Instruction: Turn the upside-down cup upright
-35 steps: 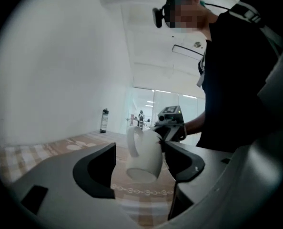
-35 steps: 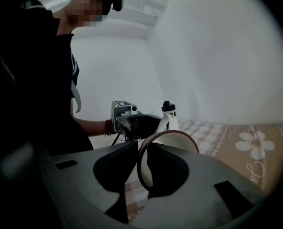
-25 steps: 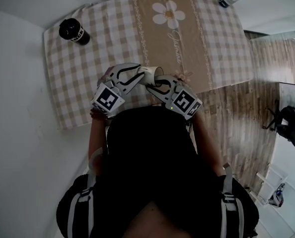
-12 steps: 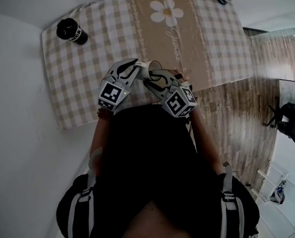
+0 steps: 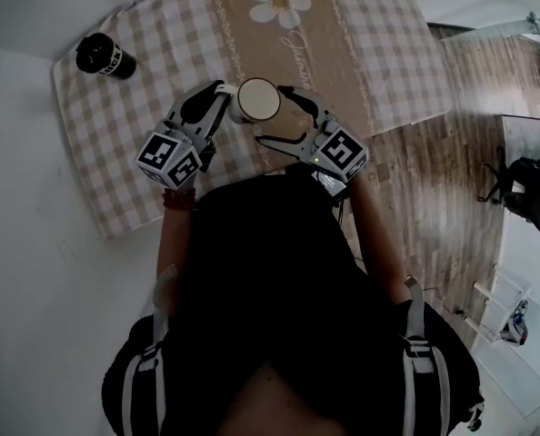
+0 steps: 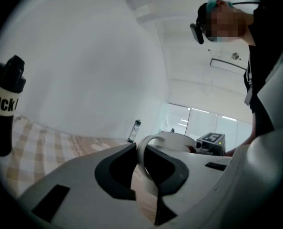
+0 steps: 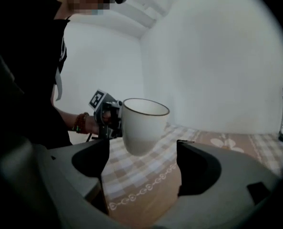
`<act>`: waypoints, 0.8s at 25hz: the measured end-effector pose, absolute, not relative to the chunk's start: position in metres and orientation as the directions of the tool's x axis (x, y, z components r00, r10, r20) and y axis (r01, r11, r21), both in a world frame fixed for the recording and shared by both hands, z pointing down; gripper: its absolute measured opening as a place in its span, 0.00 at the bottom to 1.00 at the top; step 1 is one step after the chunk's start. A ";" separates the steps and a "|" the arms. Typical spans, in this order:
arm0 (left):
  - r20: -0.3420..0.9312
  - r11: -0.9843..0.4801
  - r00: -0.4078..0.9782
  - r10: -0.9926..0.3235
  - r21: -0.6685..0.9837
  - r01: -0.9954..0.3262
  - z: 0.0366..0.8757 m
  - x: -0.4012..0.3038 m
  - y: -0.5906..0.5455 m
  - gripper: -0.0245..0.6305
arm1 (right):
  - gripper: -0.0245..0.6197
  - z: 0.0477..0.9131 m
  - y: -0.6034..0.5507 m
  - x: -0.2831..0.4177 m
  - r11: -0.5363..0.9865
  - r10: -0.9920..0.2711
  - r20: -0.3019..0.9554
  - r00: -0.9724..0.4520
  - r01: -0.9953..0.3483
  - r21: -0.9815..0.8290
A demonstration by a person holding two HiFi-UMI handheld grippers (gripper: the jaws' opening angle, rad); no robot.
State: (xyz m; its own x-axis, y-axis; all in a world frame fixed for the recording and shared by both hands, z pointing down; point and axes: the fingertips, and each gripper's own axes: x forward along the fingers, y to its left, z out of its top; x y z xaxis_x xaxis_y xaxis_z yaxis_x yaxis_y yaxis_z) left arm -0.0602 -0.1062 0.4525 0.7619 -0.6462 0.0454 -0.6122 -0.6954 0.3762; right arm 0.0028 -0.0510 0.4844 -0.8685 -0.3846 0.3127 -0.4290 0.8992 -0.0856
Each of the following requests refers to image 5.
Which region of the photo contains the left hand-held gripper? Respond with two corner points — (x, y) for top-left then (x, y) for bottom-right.
(135, 79), (230, 189)

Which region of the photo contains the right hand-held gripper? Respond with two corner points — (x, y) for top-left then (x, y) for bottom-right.
(255, 86), (370, 197)

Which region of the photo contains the white cup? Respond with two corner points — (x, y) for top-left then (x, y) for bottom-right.
(215, 77), (283, 125)

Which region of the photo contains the person's right forearm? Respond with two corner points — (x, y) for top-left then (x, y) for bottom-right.
(346, 183), (410, 303)

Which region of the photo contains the person's left forearm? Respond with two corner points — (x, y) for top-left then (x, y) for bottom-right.
(155, 197), (196, 290)

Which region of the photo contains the checked beige flower tablecloth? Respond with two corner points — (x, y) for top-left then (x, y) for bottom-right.
(53, 0), (455, 243)

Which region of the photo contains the black tumbler bottle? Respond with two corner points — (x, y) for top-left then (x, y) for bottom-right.
(75, 33), (137, 81)

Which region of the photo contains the person's torso in black clothing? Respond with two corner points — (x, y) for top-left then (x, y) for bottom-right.
(101, 170), (485, 436)

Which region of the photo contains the black office chair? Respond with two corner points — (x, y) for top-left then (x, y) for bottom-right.
(478, 156), (540, 234)

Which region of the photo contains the white desk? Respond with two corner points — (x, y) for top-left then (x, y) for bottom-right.
(472, 114), (540, 426)

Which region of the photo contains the white and blue device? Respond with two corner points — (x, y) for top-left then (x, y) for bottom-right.
(499, 300), (530, 347)

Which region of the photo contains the black and white item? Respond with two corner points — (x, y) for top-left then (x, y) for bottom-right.
(467, 401), (485, 431)

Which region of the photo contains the brown bead bracelet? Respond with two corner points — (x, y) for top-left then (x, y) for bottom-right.
(162, 187), (197, 212)

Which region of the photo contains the black floor cable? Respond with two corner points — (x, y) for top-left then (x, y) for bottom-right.
(422, 286), (470, 318)

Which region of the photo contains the grey right shoulder strap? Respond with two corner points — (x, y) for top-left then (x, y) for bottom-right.
(401, 274), (451, 436)

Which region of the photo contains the grey shoulder strap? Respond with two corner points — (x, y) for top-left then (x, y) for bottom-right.
(122, 263), (180, 436)
(401, 274), (451, 436)

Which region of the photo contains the grey left shoulder strap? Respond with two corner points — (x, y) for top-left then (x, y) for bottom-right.
(122, 263), (180, 436)

